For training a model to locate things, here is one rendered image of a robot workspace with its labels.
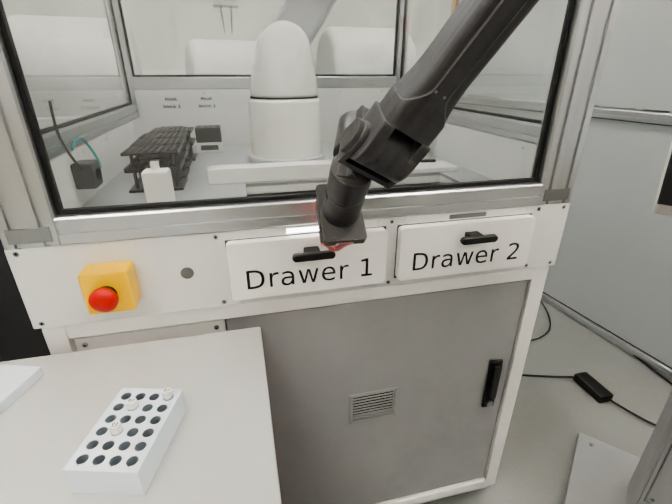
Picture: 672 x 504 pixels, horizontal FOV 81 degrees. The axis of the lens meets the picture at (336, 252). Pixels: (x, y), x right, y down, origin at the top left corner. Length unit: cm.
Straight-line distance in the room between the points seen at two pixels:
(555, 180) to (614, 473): 105
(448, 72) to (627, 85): 180
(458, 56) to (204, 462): 53
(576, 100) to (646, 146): 127
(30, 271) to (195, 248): 25
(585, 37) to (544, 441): 130
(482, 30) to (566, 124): 48
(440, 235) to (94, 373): 63
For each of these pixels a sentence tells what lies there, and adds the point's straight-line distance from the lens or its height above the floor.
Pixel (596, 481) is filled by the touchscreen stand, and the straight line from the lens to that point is 163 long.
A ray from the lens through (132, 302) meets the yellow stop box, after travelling 72.
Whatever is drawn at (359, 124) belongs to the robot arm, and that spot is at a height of 114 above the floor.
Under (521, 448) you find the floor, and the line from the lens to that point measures 167.
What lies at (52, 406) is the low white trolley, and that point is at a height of 76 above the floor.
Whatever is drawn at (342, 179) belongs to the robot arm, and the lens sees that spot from 51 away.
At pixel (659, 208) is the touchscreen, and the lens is 100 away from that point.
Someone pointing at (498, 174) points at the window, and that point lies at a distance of 85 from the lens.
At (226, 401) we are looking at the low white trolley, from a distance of 63.
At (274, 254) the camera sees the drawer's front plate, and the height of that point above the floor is 90.
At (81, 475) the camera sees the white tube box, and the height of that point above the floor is 79.
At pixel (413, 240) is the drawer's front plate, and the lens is 76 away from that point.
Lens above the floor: 119
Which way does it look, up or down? 25 degrees down
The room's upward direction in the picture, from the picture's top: straight up
